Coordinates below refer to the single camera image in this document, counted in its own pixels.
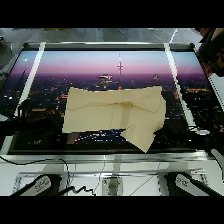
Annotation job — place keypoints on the silver frame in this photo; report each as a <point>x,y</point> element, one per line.
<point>113,185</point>

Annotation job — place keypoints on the beige pants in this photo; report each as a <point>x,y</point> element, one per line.
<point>110,111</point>

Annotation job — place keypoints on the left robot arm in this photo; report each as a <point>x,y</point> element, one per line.
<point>23,126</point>

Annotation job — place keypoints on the heap of clothes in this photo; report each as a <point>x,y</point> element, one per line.
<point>213,50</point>

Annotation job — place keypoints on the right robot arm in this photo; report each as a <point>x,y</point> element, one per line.
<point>186,137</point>

